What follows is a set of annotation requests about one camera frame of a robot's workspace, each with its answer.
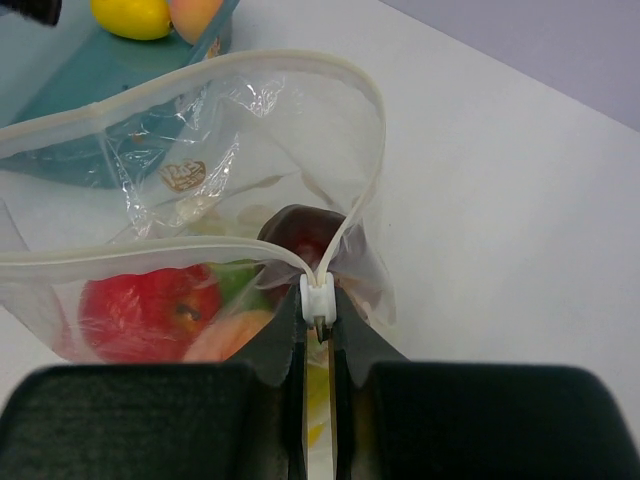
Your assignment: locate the teal plastic tray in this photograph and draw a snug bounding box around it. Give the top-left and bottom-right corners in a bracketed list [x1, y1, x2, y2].
[1, 1, 237, 189]

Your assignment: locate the yellow banana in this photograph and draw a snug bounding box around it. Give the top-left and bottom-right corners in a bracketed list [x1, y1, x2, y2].
[306, 364, 330, 448]

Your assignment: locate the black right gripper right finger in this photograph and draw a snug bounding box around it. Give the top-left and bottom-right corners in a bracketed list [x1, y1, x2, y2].
[328, 288, 406, 479]

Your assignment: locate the clear zip top bag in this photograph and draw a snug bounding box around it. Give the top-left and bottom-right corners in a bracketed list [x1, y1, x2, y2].
[1, 50, 395, 479]

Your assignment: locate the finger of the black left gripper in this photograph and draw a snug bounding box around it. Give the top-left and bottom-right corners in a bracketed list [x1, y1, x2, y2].
[0, 0, 62, 26]

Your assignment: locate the orange peach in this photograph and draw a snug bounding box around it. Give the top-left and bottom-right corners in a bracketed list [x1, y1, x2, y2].
[183, 310, 273, 362]
[169, 0, 223, 45]

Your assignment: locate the yellow mango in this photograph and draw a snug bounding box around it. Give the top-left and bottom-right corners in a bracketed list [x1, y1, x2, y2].
[90, 0, 172, 41]

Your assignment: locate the dark red apple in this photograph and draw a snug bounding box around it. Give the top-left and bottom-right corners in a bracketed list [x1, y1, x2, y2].
[255, 203, 351, 306]

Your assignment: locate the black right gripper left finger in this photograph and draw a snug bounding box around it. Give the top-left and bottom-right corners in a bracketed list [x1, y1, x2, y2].
[234, 287, 306, 479]

